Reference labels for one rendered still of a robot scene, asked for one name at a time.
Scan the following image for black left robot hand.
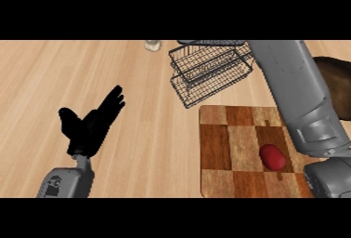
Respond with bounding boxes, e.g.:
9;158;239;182
58;85;127;158

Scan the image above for checkered wooden cutting board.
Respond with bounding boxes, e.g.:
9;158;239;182
199;104;322;199

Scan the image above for black wire tiered basket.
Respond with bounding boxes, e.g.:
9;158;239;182
167;40;255;110

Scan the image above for dark brown rounded object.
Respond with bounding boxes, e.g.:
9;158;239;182
313;56;351;121

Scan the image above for pale cream bottle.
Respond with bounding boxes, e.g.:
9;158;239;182
145;40;164;52

